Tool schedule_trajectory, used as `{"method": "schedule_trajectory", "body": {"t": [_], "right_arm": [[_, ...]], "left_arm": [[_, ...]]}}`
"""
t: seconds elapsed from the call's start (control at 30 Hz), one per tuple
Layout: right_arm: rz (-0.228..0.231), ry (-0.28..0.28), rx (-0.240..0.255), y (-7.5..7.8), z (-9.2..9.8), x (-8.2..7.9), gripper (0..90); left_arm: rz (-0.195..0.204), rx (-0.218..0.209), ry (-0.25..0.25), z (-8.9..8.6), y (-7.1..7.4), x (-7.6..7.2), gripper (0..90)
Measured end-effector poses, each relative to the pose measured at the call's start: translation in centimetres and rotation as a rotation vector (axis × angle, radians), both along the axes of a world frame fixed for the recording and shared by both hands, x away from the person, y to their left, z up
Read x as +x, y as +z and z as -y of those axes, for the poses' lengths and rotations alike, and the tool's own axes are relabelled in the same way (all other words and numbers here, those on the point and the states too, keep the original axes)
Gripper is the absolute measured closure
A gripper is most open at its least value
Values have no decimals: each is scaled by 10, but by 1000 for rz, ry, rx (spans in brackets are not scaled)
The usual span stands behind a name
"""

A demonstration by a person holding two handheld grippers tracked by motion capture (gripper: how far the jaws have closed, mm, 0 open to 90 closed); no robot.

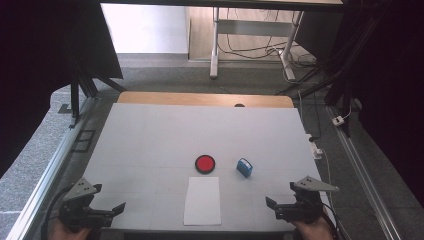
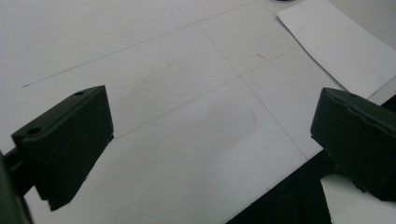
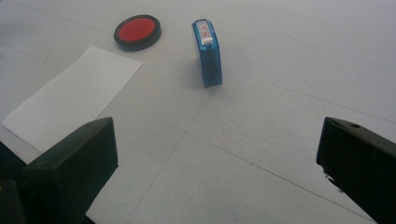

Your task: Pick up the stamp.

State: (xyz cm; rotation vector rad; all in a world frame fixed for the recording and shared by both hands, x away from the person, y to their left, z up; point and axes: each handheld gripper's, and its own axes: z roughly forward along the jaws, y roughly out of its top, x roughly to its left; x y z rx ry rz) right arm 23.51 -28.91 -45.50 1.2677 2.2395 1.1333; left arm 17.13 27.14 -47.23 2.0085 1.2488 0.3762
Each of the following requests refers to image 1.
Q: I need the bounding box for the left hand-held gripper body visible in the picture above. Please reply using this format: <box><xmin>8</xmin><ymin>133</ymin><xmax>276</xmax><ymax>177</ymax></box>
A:
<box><xmin>59</xmin><ymin>177</ymin><xmax>114</xmax><ymax>231</ymax></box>

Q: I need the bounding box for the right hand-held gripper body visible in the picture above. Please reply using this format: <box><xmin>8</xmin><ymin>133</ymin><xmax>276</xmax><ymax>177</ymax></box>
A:
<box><xmin>275</xmin><ymin>175</ymin><xmax>340</xmax><ymax>224</ymax></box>

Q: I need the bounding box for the blue stamp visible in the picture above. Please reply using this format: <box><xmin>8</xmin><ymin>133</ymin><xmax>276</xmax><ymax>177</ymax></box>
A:
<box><xmin>236</xmin><ymin>157</ymin><xmax>254</xmax><ymax>179</ymax></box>

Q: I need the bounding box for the white paper sheet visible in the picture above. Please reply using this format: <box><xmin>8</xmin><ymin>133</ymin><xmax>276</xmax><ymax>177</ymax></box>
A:
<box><xmin>183</xmin><ymin>176</ymin><xmax>222</xmax><ymax>226</ymax></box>

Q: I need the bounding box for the round red ink pad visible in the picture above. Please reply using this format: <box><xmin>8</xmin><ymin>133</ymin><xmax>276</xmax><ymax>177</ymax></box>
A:
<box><xmin>194</xmin><ymin>154</ymin><xmax>217</xmax><ymax>175</ymax></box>

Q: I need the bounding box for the person's right hand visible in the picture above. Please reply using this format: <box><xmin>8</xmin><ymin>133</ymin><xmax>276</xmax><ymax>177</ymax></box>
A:
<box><xmin>293</xmin><ymin>213</ymin><xmax>334</xmax><ymax>240</ymax></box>

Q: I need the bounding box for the person's left hand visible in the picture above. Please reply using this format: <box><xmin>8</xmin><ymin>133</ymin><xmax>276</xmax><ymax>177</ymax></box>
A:
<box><xmin>49</xmin><ymin>219</ymin><xmax>91</xmax><ymax>240</ymax></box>

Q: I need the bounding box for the white power strip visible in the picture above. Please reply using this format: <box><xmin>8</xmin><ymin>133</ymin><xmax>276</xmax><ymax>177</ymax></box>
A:
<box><xmin>305</xmin><ymin>133</ymin><xmax>324</xmax><ymax>160</ymax></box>

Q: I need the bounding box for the light grey table cover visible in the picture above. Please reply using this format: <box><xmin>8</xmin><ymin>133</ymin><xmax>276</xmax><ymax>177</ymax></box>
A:
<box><xmin>82</xmin><ymin>102</ymin><xmax>339</xmax><ymax>233</ymax></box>

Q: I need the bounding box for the black metal stand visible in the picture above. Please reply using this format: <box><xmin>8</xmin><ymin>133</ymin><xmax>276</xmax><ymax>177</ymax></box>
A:
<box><xmin>68</xmin><ymin>64</ymin><xmax>128</xmax><ymax>130</ymax></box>

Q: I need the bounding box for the wooden table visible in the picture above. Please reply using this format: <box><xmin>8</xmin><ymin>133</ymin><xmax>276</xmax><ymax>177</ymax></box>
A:
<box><xmin>117</xmin><ymin>91</ymin><xmax>295</xmax><ymax>109</ymax></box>

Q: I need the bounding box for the black curtain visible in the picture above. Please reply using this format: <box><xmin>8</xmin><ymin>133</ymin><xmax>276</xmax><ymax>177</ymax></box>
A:
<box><xmin>346</xmin><ymin>0</ymin><xmax>424</xmax><ymax>208</ymax></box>
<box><xmin>0</xmin><ymin>0</ymin><xmax>124</xmax><ymax>179</ymax></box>

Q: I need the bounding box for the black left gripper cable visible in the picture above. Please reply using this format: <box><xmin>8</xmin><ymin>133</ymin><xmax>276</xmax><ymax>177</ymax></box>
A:
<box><xmin>41</xmin><ymin>185</ymin><xmax>73</xmax><ymax>240</ymax></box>

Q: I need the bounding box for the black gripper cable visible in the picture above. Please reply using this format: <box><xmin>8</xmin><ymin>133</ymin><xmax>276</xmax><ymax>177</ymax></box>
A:
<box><xmin>41</xmin><ymin>185</ymin><xmax>73</xmax><ymax>240</ymax></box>
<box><xmin>321</xmin><ymin>202</ymin><xmax>342</xmax><ymax>240</ymax></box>

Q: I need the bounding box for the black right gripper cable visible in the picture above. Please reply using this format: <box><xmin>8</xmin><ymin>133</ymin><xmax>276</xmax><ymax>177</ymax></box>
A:
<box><xmin>321</xmin><ymin>202</ymin><xmax>342</xmax><ymax>240</ymax></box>

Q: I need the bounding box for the thin white power cable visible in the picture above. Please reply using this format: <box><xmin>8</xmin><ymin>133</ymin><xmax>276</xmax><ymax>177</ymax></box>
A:
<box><xmin>320</xmin><ymin>149</ymin><xmax>335</xmax><ymax>208</ymax></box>

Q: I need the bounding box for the aluminium floor rail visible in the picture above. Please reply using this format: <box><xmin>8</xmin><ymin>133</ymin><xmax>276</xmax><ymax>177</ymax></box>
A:
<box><xmin>6</xmin><ymin>96</ymin><xmax>98</xmax><ymax>240</ymax></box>
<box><xmin>325</xmin><ymin>105</ymin><xmax>405</xmax><ymax>240</ymax></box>

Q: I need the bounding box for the black floor cable tangle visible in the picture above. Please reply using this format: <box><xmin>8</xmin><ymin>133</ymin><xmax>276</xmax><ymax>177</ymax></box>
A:
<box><xmin>217</xmin><ymin>8</ymin><xmax>318</xmax><ymax>68</ymax></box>

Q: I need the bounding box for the white metal desk frame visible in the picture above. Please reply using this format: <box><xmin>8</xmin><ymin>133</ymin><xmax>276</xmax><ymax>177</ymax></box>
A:
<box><xmin>209</xmin><ymin>7</ymin><xmax>305</xmax><ymax>82</ymax></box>

